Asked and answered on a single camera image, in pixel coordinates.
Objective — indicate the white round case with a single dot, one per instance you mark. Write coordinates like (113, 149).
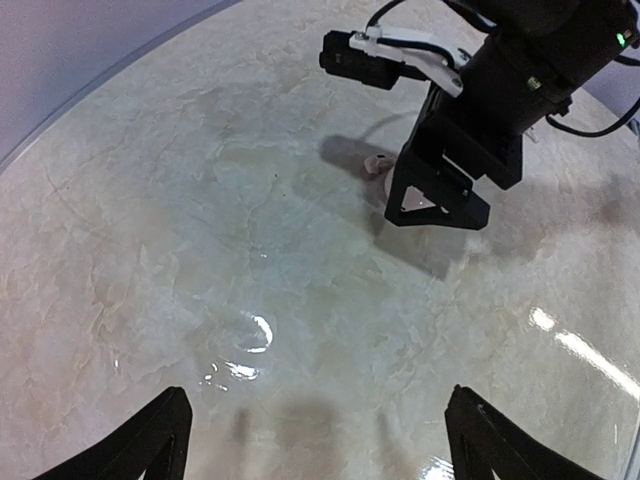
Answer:
(379, 169)

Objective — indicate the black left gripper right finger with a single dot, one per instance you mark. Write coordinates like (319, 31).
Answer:
(485, 444)

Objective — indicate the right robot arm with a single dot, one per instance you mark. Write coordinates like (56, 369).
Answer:
(578, 37)

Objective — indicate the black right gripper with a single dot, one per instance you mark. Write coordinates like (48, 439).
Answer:
(508, 85)

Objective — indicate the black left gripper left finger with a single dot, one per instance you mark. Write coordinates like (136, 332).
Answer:
(152, 444)

